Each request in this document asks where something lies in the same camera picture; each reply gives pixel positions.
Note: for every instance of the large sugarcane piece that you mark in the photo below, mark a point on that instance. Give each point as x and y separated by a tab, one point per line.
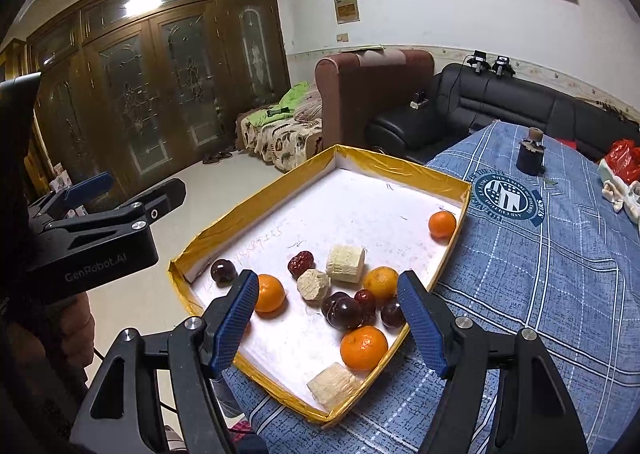
345	263

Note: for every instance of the blue plaid tablecloth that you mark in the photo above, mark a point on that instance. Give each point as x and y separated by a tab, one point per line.
525	284

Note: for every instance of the framed wall certificate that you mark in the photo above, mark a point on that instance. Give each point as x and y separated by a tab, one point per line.
347	9

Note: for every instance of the black leather sofa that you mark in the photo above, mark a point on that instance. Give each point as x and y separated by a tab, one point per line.
500	94

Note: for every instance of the small orange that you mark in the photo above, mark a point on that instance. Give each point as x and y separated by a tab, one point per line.
442	224

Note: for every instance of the wooden glass doors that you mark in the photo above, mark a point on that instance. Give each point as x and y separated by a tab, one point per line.
150	84

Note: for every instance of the patterned couch cover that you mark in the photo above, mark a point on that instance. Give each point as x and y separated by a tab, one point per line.
285	142

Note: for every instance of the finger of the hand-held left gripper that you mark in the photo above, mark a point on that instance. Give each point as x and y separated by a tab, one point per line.
87	186
150	201

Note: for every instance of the small black gripper device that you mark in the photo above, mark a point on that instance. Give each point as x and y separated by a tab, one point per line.
502	65
479	62

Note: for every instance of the brown armchair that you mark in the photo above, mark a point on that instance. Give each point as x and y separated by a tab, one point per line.
350	99

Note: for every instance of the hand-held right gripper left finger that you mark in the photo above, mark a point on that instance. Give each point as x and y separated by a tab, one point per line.
235	319

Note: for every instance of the red plastic bag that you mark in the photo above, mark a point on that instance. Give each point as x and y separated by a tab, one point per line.
622	159

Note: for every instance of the large orange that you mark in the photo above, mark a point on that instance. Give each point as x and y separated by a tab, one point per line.
364	346

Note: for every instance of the pair of slippers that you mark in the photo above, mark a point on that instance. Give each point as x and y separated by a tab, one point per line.
217	158

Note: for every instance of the medium sugarcane piece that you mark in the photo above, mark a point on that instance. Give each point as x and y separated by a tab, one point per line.
334	384

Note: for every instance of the dark container with cork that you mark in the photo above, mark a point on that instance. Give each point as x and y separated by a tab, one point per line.
530	157

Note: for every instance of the person's left forearm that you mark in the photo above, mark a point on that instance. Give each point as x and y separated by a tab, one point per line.
55	339

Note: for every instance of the green cloth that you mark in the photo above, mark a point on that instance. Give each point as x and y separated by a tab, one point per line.
290	97

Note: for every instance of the dark plum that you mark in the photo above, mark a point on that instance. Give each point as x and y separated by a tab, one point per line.
350	314
391	314
327	301
223	270

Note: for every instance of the small sugarcane piece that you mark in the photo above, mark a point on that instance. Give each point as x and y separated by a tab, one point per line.
312	284

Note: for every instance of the yellow cardboard box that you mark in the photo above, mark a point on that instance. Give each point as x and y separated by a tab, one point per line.
350	194

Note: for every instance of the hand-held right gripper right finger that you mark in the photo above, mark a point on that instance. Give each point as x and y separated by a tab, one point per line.
420	319

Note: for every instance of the printed cardboard boxes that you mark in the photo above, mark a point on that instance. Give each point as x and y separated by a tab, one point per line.
65	181

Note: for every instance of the white cloth pile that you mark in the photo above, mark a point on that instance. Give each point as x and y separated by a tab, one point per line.
620	191

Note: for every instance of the small white charger device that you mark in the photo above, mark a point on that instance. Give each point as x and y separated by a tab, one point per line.
420	101

